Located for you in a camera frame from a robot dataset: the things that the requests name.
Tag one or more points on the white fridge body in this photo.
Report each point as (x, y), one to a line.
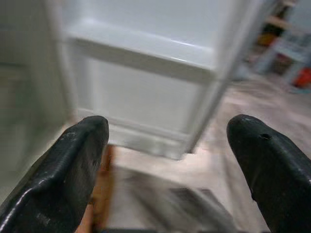
(26, 97)

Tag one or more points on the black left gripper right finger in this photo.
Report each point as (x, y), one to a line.
(272, 167)

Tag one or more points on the white fridge door shelf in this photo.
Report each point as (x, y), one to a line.
(143, 54)

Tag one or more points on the red box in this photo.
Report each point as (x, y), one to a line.
(303, 77)

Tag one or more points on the grey striped floor mat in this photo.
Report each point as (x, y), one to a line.
(179, 204)

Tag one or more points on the grey storage shelf rack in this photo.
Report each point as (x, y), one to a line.
(281, 41)

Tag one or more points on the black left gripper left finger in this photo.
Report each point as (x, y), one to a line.
(60, 174)

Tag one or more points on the white fridge door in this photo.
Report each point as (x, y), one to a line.
(155, 80)

